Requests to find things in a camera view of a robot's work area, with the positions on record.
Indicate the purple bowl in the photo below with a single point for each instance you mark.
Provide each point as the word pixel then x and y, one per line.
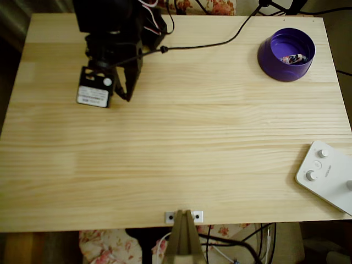
pixel 275 68

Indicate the white lamp base with knobs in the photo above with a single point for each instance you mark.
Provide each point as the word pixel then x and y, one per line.
pixel 330 187

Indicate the silver corner bracket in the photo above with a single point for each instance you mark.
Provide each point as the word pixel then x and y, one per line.
pixel 199 217
pixel 168 217

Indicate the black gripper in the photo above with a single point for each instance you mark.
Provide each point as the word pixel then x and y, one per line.
pixel 131 73

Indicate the white blue candy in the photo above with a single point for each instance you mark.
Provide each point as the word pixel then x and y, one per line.
pixel 292 59

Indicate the floral fabric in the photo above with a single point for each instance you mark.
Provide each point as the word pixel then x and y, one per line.
pixel 101 247
pixel 220 6

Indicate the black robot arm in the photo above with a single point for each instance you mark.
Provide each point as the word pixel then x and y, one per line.
pixel 104 16

